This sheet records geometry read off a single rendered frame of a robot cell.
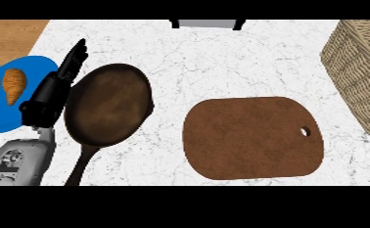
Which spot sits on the brown wooden cutting board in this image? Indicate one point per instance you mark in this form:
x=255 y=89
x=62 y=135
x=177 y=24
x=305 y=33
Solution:
x=251 y=137

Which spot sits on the orange croissant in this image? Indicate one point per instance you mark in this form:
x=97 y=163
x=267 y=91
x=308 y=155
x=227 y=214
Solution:
x=13 y=85

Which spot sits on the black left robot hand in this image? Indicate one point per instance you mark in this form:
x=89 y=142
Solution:
x=47 y=96

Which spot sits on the blue plate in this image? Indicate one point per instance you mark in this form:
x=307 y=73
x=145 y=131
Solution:
x=28 y=72

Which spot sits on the dark brown frying pan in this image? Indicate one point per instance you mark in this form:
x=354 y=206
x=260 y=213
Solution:
x=108 y=104

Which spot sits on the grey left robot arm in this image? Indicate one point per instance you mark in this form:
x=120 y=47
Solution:
x=24 y=160

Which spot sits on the tan wicker basket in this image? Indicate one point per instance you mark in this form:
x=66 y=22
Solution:
x=351 y=72

